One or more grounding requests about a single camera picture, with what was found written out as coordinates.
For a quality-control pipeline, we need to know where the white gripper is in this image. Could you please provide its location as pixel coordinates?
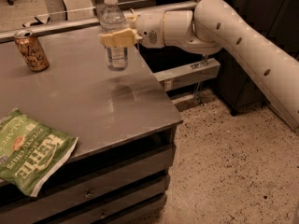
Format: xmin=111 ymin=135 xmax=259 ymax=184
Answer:
xmin=100 ymin=8 xmax=193 ymax=49

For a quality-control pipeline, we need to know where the clear plastic water bottle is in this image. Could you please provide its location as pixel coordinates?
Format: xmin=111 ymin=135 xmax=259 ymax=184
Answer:
xmin=100 ymin=0 xmax=128 ymax=71

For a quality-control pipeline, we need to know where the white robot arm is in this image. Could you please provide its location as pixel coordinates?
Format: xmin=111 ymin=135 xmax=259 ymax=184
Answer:
xmin=100 ymin=0 xmax=299 ymax=131

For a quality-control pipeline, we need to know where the orange drink can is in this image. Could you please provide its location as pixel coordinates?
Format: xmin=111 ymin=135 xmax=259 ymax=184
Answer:
xmin=14 ymin=29 xmax=50 ymax=72

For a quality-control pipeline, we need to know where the dark cabinet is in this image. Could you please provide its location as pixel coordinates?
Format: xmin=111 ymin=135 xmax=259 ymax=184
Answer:
xmin=213 ymin=0 xmax=299 ymax=121

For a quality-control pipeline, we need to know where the grey drawer cabinet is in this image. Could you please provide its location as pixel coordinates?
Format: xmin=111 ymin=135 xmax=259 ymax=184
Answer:
xmin=0 ymin=132 xmax=175 ymax=224

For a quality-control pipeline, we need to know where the green chips bag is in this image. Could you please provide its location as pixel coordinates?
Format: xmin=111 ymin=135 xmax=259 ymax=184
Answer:
xmin=0 ymin=108 xmax=78 ymax=197

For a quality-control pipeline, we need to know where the metal rail frame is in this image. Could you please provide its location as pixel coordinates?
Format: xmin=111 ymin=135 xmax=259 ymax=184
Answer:
xmin=1 ymin=0 xmax=220 ymax=91

